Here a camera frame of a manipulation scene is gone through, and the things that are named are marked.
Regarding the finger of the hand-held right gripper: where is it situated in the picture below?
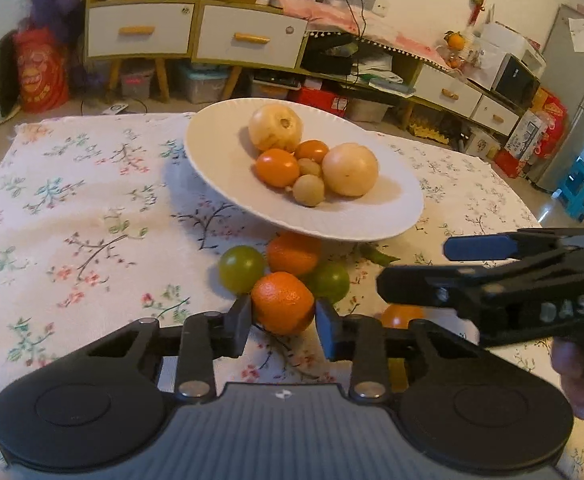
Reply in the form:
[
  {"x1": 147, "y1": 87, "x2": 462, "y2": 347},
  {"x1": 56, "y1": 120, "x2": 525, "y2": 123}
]
[
  {"x1": 444, "y1": 228, "x2": 584, "y2": 261},
  {"x1": 377, "y1": 263, "x2": 492, "y2": 318}
]

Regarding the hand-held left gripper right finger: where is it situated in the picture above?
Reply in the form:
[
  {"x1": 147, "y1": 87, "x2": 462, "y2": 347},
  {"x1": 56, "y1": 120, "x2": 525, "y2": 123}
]
[{"x1": 314, "y1": 297, "x2": 490, "y2": 403}]

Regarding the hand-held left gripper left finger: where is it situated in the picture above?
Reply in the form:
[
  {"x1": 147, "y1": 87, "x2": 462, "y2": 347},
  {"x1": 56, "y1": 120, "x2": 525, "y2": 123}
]
[{"x1": 86, "y1": 294, "x2": 253, "y2": 403}]

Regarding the small glossy orange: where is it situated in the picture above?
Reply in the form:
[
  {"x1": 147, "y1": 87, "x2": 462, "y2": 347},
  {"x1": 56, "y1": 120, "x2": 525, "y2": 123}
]
[
  {"x1": 381, "y1": 304, "x2": 427, "y2": 330},
  {"x1": 294, "y1": 139, "x2": 331, "y2": 165}
]

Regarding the mandarin orange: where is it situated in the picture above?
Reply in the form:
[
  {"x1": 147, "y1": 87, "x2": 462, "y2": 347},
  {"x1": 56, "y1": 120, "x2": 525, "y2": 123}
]
[
  {"x1": 250, "y1": 271, "x2": 317, "y2": 336},
  {"x1": 266, "y1": 231, "x2": 323, "y2": 277}
]

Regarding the green tangerine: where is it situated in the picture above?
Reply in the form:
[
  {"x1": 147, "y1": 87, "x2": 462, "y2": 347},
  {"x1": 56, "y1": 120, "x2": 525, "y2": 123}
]
[
  {"x1": 304, "y1": 259, "x2": 351, "y2": 305},
  {"x1": 219, "y1": 245, "x2": 267, "y2": 295}
]

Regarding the white plate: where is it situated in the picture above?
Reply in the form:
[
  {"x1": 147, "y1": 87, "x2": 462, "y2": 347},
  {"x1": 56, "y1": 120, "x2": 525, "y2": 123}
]
[{"x1": 184, "y1": 98, "x2": 425, "y2": 241}]

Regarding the large yellow grapefruit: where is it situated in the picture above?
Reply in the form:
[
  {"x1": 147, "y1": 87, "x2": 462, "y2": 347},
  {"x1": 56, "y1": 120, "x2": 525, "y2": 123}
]
[{"x1": 322, "y1": 143, "x2": 379, "y2": 197}]

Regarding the orange tomato large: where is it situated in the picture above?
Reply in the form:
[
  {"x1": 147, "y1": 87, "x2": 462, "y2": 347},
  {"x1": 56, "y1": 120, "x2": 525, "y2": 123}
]
[{"x1": 256, "y1": 148, "x2": 300, "y2": 190}]

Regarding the yellow apple brown stem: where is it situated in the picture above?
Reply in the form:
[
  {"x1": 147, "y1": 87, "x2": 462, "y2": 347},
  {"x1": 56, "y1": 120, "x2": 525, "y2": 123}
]
[{"x1": 248, "y1": 103, "x2": 303, "y2": 153}]

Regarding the person's right hand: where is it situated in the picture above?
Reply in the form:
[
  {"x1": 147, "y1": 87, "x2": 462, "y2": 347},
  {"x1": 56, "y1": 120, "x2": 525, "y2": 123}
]
[{"x1": 552, "y1": 338, "x2": 584, "y2": 428}]

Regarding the green leaf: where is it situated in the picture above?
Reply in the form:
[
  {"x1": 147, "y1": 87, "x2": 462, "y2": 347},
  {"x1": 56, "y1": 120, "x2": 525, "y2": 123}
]
[{"x1": 357, "y1": 244, "x2": 401, "y2": 267}]

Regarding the blue plastic stool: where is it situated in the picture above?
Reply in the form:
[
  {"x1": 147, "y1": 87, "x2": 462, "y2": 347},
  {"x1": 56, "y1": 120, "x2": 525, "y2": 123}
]
[{"x1": 556, "y1": 157, "x2": 584, "y2": 223}]

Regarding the yellow tray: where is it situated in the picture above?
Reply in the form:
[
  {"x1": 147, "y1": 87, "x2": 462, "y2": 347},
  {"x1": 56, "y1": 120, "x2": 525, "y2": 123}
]
[{"x1": 409, "y1": 120, "x2": 465, "y2": 146}]

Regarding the black microwave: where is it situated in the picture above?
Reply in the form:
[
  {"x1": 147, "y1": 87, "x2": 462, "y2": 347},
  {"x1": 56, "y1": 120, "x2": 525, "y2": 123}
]
[{"x1": 492, "y1": 52, "x2": 542, "y2": 108}]

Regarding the grey refrigerator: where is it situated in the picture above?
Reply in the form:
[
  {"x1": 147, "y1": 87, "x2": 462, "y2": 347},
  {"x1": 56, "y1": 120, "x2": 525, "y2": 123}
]
[{"x1": 534, "y1": 2, "x2": 584, "y2": 193}]

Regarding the floral tablecloth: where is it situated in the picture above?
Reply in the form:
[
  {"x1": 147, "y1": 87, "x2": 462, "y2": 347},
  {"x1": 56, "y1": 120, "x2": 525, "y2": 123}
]
[{"x1": 0, "y1": 110, "x2": 584, "y2": 480}]

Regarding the stand with oranges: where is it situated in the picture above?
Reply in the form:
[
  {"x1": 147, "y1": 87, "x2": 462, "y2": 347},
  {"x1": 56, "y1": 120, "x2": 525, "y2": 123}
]
[{"x1": 442, "y1": 30, "x2": 470, "y2": 71}]

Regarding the red cardboard box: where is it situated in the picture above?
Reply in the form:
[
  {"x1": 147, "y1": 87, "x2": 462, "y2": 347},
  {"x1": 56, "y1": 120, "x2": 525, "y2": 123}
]
[{"x1": 292, "y1": 87, "x2": 350, "y2": 116}]

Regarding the clear storage box blue lid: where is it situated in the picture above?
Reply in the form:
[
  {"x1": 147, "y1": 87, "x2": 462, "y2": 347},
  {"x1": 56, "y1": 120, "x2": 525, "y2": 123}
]
[{"x1": 177, "y1": 62, "x2": 230, "y2": 106}]

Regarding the small clear storage box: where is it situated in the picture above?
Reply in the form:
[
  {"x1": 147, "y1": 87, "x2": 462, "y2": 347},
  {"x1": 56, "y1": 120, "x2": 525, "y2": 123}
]
[{"x1": 121, "y1": 67, "x2": 155, "y2": 101}]

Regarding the pink cloth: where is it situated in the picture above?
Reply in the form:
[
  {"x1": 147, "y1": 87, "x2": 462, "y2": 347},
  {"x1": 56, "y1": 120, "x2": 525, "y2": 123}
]
[{"x1": 267, "y1": 0, "x2": 452, "y2": 68}]

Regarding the yellow white drawer cabinet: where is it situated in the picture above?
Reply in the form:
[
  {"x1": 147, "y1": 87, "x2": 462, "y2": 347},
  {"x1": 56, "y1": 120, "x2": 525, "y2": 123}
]
[{"x1": 84, "y1": 0, "x2": 310, "y2": 106}]

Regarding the red printed bag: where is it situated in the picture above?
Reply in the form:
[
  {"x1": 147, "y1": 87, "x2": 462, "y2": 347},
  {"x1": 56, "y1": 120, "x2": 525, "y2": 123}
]
[{"x1": 13, "y1": 27, "x2": 70, "y2": 113}]

